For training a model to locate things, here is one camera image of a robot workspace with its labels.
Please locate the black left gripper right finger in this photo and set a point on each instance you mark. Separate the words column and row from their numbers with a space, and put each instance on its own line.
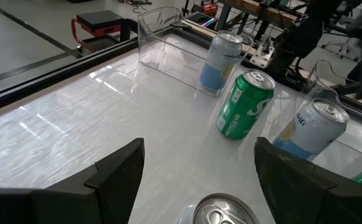
column 317, row 205

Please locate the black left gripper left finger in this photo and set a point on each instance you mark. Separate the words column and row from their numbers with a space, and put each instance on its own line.
column 74, row 205

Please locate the white Spindrift can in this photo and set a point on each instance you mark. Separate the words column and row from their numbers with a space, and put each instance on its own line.
column 311, row 130
column 221, row 59
column 224, row 211

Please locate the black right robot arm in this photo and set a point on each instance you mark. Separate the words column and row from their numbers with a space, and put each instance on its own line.
column 305, row 34

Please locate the clear plastic bin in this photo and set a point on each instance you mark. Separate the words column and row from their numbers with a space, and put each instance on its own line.
column 168, row 56
column 324, row 84

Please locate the grey metal mounting plate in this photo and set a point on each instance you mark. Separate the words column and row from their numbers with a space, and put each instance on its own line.
column 261, row 57

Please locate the red and black stool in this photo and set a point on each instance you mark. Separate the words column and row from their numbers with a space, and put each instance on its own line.
column 98, row 20

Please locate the computer case with coloured lights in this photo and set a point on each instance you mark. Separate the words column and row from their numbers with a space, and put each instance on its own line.
column 207, row 22

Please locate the red floor tool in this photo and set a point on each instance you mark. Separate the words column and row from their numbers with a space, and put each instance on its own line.
column 208, row 6

